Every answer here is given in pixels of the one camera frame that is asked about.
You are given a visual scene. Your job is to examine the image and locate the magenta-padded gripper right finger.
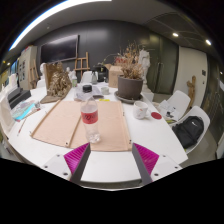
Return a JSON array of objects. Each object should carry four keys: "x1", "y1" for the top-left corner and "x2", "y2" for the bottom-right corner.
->
[{"x1": 131, "y1": 142, "x2": 183, "y2": 186}]

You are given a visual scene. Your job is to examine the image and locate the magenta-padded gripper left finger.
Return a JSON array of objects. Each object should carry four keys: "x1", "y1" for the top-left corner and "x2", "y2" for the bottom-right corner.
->
[{"x1": 41, "y1": 142, "x2": 92, "y2": 185}]

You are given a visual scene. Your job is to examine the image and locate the clear red-labelled drink bottle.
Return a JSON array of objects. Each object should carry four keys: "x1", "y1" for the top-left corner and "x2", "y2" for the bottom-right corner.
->
[{"x1": 80, "y1": 93, "x2": 101, "y2": 145}]

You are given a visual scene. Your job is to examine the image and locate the beige wooden-framed board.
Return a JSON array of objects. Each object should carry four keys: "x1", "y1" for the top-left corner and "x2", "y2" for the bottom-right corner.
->
[{"x1": 30, "y1": 99, "x2": 133, "y2": 153}]

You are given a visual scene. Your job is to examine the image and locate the flat round red coaster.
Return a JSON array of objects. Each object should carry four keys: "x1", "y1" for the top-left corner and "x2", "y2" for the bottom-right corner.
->
[{"x1": 150, "y1": 111, "x2": 163, "y2": 121}]

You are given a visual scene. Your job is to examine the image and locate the black backpack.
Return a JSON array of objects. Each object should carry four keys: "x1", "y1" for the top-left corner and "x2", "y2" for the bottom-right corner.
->
[{"x1": 171, "y1": 115, "x2": 205, "y2": 150}]

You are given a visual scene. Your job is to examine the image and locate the white ceramic cup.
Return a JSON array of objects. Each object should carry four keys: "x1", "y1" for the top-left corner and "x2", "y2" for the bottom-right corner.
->
[{"x1": 132, "y1": 100, "x2": 150, "y2": 120}]

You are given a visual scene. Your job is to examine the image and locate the pile of printed papers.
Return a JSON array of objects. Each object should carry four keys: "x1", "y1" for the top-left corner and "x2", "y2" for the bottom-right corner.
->
[{"x1": 158, "y1": 99, "x2": 179, "y2": 119}]

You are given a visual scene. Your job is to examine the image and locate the grey round plant saucer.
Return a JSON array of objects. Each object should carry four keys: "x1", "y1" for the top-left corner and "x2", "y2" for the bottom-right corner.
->
[{"x1": 113, "y1": 90, "x2": 144, "y2": 105}]

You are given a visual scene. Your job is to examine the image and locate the stack of white papers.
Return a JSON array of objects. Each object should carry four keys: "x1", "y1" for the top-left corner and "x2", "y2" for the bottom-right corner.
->
[{"x1": 73, "y1": 83, "x2": 104, "y2": 102}]

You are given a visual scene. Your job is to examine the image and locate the teal printed booklet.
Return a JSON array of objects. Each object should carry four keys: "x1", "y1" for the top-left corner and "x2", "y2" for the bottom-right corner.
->
[{"x1": 11, "y1": 100, "x2": 36, "y2": 121}]

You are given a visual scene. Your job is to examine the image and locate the black round jar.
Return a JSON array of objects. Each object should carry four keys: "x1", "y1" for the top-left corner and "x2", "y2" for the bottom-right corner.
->
[{"x1": 82, "y1": 84, "x2": 93, "y2": 94}]

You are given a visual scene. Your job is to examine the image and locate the dried plant in grey pot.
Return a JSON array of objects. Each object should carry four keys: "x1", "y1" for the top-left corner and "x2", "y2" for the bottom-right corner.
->
[{"x1": 114, "y1": 41, "x2": 145, "y2": 100}]

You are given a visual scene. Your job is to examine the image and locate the golden carved relief sculpture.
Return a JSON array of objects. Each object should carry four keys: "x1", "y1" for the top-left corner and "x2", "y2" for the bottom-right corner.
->
[{"x1": 39, "y1": 61, "x2": 73, "y2": 104}]

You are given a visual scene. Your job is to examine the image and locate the small white figurine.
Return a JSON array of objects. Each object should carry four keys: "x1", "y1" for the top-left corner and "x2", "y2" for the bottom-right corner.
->
[{"x1": 65, "y1": 66, "x2": 78, "y2": 88}]

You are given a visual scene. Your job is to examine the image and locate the brown wooden figure sculpture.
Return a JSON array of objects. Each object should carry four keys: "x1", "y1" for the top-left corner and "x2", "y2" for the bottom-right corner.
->
[{"x1": 186, "y1": 75, "x2": 197, "y2": 108}]

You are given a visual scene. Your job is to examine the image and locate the black flat box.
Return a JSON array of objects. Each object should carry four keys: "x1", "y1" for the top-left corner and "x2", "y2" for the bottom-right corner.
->
[{"x1": 7, "y1": 87, "x2": 32, "y2": 109}]

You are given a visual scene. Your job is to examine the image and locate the brown cardboard box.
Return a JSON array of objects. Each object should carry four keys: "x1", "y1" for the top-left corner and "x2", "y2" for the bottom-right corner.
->
[{"x1": 106, "y1": 64, "x2": 125, "y2": 89}]

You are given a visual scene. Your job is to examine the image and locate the small white bust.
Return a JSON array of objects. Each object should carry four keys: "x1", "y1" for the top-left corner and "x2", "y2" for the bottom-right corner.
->
[{"x1": 39, "y1": 62, "x2": 48, "y2": 88}]

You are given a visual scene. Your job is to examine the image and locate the dark double door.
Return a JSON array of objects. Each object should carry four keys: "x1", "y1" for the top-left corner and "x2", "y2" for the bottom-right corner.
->
[{"x1": 144, "y1": 34, "x2": 180, "y2": 95}]

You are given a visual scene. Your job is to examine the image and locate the wooden easel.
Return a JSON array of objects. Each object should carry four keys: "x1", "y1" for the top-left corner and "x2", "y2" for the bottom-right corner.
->
[{"x1": 73, "y1": 51, "x2": 91, "y2": 81}]

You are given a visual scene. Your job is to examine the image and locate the tall white robed statue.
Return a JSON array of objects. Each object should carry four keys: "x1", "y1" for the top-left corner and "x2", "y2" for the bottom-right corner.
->
[{"x1": 138, "y1": 49, "x2": 152, "y2": 88}]

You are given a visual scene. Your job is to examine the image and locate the beige cabinet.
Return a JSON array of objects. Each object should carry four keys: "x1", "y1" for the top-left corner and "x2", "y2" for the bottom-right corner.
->
[{"x1": 18, "y1": 45, "x2": 38, "y2": 90}]

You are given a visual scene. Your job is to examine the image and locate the recessed ceiling lights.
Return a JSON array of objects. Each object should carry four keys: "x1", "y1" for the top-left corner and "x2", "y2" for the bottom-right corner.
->
[{"x1": 171, "y1": 31, "x2": 213, "y2": 47}]

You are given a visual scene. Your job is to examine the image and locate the large white ceiling light panel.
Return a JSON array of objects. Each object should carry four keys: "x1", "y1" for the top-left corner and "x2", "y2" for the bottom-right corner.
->
[{"x1": 8, "y1": 0, "x2": 113, "y2": 52}]

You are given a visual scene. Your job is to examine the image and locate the white statue pedestal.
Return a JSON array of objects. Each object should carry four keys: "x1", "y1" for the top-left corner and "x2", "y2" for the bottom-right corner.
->
[{"x1": 141, "y1": 84, "x2": 155, "y2": 103}]

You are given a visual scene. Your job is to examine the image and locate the black wall screen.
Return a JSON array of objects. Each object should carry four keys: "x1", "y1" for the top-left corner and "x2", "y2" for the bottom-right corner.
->
[{"x1": 39, "y1": 34, "x2": 80, "y2": 64}]

